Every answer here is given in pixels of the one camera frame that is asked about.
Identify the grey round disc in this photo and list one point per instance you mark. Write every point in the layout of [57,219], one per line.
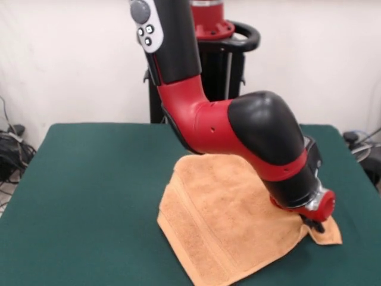
[361,152]

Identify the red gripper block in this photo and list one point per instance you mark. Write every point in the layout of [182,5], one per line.
[326,207]

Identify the black power adapter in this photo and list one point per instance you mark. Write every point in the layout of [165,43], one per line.
[351,136]
[19,129]

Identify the black bulky object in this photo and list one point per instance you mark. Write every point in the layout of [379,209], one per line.
[373,169]

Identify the dark green table cloth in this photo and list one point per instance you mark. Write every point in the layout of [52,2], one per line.
[74,208]

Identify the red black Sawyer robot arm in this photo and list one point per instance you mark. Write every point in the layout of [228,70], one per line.
[262,125]

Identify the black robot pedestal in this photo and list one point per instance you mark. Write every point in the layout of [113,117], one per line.
[220,74]

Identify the orange terry towel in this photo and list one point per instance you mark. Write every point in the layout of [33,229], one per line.
[223,223]

